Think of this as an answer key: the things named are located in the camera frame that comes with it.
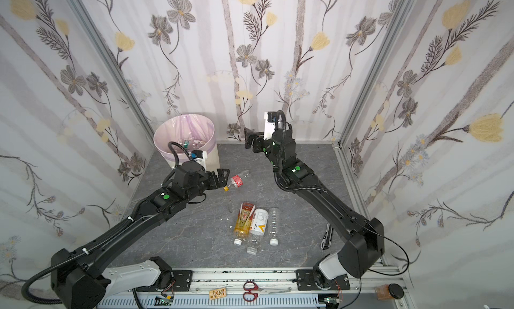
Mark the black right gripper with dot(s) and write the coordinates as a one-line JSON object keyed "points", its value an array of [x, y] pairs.
{"points": [[255, 141]]}

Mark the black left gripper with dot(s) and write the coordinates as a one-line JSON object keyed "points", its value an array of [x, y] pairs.
{"points": [[215, 178]]}

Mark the small bottle yellow cap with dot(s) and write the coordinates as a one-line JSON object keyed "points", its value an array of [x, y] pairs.
{"points": [[237, 181]]}

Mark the clear bottle green band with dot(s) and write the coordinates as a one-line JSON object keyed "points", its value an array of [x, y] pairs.
{"points": [[191, 143]]}

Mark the yellow tea bottle red label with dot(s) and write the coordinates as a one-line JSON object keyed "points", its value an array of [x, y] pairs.
{"points": [[243, 222]]}

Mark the clear ribbed bottle white cap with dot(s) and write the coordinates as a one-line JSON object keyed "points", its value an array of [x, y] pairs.
{"points": [[274, 225]]}

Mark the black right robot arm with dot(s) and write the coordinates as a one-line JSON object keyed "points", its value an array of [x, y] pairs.
{"points": [[364, 238]]}

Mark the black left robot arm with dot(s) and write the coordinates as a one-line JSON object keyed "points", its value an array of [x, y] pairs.
{"points": [[76, 277]]}

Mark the cream plastic trash bin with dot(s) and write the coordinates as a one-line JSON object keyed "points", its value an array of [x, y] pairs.
{"points": [[209, 158]]}

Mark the purple plastic bin liner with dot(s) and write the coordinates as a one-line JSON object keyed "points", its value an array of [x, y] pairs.
{"points": [[184, 132]]}

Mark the clear bottle white yellow label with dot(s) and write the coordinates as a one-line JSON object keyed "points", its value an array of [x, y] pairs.
{"points": [[257, 230]]}

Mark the yellow tag card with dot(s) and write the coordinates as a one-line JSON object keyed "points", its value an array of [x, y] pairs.
{"points": [[217, 294]]}

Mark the black marker pen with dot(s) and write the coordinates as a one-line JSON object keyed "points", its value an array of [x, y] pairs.
{"points": [[327, 237]]}

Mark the brown jar black lid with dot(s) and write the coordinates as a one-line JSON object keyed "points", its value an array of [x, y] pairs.
{"points": [[389, 292]]}

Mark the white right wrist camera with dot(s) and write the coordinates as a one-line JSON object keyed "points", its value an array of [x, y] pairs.
{"points": [[275, 125]]}

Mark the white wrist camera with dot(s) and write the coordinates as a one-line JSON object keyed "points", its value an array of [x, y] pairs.
{"points": [[199, 157], [275, 125]]}

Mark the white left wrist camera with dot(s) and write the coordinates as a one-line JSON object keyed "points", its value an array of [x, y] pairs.
{"points": [[199, 157]]}

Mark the red handled scissors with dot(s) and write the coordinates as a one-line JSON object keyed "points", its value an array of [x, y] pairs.
{"points": [[252, 291]]}

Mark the white perforated cable duct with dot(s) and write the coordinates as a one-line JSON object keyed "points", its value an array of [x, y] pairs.
{"points": [[235, 301]]}

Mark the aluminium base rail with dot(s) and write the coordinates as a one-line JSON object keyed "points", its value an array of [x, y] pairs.
{"points": [[142, 277]]}

